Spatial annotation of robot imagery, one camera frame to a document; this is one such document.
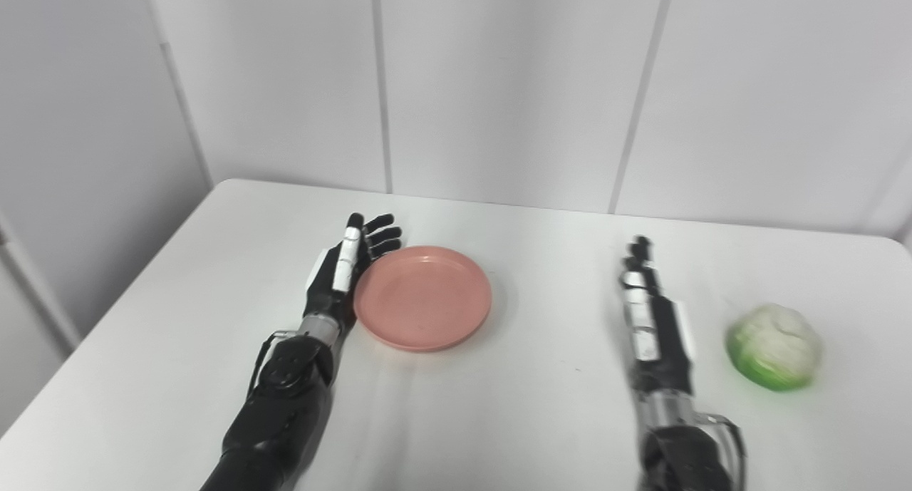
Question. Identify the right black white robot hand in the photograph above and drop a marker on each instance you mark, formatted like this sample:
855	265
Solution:
652	327

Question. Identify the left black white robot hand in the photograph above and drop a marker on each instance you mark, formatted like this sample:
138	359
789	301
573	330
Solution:
340	277

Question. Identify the pink plate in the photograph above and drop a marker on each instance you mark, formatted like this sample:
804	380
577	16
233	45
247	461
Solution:
423	298

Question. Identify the green white cabbage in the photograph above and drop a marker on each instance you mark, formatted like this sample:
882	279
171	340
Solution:
773	347

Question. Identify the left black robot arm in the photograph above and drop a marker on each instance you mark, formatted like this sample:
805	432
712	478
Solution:
278	412

